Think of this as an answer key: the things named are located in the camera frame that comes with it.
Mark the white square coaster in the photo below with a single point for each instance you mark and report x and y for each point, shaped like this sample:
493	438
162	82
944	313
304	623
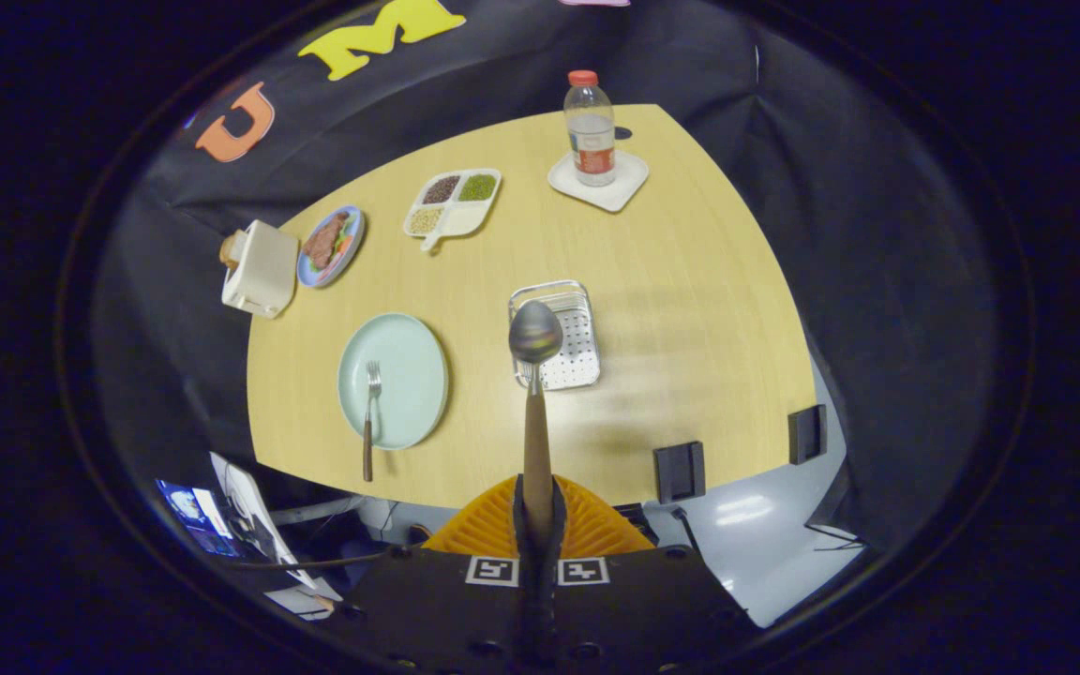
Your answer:
613	194

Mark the brown beans pile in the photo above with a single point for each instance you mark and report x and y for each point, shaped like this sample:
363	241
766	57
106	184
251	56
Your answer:
441	189

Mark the perforated metal basket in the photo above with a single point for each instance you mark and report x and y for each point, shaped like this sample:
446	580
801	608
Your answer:
579	352

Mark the blue plate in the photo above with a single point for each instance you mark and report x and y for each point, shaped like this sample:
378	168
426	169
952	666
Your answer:
353	223

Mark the light green plate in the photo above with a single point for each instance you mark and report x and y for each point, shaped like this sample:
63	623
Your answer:
409	375

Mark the white compartment tray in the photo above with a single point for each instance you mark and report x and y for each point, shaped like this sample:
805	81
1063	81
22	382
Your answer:
467	218

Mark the clear water bottle red cap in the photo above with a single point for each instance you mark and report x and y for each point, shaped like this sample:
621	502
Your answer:
591	131

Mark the brown meat slice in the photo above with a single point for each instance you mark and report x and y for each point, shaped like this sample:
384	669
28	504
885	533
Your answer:
322	244

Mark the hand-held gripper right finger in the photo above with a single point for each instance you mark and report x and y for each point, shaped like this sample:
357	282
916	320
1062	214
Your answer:
634	609

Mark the green beans pile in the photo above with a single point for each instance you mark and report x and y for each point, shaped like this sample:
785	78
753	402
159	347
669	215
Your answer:
478	187

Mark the white toaster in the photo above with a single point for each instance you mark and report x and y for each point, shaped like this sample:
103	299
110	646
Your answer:
263	272

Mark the sliced vegetables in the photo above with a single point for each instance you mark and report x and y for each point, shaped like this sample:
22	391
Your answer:
341	246

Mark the beige beans pile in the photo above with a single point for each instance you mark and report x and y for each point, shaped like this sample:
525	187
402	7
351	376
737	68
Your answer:
425	220

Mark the laptop screen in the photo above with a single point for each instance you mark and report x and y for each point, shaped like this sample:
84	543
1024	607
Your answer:
195	517

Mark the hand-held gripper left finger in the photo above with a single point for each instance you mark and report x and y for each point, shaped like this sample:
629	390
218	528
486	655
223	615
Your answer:
446	609

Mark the brown bread slice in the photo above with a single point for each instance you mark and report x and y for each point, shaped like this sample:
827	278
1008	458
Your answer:
230	251

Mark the black table clamp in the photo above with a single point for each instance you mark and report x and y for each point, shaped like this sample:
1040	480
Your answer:
807	434
679	472

